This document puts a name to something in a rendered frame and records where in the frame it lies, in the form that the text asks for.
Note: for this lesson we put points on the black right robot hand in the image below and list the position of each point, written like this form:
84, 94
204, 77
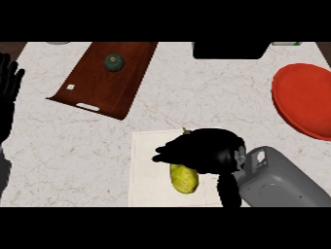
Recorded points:
207, 152

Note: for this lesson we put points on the black appliance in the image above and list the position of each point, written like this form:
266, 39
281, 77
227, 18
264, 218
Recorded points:
227, 50

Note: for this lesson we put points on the green and white object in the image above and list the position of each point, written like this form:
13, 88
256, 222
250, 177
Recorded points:
285, 43

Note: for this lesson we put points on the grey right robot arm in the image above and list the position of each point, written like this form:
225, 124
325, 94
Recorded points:
278, 181

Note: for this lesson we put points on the dark green round vegetable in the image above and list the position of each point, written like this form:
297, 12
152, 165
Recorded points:
114, 62

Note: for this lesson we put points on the red bowl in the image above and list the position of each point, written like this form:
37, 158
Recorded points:
312, 102

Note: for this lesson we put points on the brown wooden tray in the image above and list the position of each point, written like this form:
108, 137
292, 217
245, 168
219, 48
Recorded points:
105, 78

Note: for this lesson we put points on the yellow-green pear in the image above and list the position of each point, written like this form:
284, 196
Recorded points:
185, 179

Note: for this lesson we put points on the white placemat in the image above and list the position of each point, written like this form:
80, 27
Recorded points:
149, 175

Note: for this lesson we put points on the small white cube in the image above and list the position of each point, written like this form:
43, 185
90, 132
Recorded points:
70, 87

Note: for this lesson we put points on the grey round object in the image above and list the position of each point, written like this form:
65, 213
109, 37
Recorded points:
58, 42

